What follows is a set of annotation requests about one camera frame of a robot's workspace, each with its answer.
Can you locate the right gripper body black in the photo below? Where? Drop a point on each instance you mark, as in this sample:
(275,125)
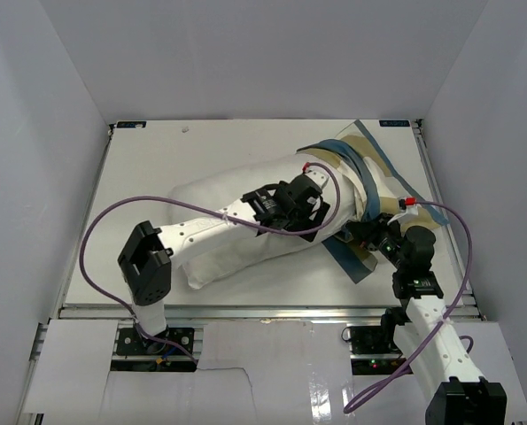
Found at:
(387,240)

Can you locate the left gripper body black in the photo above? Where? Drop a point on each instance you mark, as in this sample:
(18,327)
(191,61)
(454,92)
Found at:
(299,220)

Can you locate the blue beige white checked pillowcase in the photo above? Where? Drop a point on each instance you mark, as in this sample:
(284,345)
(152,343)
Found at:
(377,187)

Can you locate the white pillow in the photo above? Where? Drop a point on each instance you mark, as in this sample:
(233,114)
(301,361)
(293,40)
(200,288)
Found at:
(210,194)

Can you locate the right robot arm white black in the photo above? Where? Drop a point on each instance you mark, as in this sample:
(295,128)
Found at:
(456,390)

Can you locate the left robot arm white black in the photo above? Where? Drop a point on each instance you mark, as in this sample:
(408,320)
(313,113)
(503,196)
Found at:
(150,253)

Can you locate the blue label right corner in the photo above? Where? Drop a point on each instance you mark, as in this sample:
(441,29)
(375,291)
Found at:
(394,123)

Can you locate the blue label corner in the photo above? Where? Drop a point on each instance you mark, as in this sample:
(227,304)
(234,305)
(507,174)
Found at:
(394,123)
(131,124)

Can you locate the blue label left corner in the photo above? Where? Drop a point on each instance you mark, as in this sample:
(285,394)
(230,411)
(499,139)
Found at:
(131,124)

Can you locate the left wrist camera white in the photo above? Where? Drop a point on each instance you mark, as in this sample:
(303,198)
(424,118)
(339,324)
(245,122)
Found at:
(316,174)

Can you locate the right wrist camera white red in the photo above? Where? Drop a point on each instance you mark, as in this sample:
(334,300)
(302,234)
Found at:
(408,211)

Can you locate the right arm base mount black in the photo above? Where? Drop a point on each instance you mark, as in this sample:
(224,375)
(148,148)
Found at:
(373,350)

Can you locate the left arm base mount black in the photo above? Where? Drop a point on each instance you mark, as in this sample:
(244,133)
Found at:
(169,353)

